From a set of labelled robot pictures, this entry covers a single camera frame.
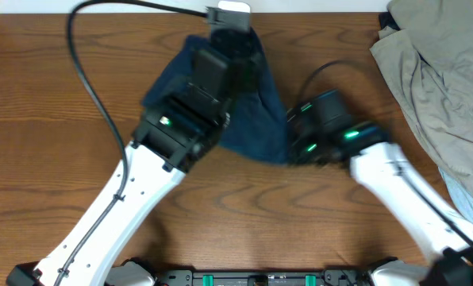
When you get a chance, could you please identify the dark blue shorts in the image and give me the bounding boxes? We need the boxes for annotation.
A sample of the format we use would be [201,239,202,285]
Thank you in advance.
[142,31,289,164]

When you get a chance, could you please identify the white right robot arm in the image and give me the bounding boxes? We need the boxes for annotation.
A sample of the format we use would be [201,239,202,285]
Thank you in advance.
[286,90,473,285]

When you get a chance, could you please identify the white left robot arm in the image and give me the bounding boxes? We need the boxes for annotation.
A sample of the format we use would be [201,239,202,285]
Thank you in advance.
[6,28,263,285]

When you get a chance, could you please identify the black garment under beige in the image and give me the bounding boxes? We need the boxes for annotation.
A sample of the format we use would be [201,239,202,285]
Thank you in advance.
[379,12,400,30]

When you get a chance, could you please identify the beige grey garment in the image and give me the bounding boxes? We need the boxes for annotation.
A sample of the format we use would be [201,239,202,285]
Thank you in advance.
[371,0,473,196]

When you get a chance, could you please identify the light blue garment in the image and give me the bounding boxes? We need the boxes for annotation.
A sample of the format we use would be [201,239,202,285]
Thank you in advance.
[439,168,473,224]

